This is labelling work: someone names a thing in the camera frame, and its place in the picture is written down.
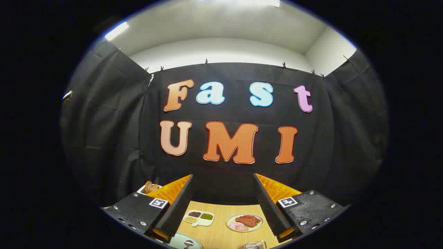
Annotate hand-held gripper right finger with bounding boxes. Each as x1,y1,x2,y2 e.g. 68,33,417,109
254,173,351,244

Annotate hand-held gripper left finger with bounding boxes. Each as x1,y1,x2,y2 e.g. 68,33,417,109
103,175,193,243

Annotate red meat slices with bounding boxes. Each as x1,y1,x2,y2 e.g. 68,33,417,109
235,215,262,228

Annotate white divided dish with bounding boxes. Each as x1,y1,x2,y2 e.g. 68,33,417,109
182,210,215,227

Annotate light green round plate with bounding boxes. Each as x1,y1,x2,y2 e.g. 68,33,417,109
165,232,202,249

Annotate beige round plate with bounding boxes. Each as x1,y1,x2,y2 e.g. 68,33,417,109
226,213,264,232

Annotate white toaster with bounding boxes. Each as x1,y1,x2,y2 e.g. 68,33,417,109
137,184,162,195

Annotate row of cloth clips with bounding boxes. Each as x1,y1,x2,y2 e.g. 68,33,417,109
117,46,351,80

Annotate long ceiling light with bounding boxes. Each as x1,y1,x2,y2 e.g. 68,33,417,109
105,21,129,41

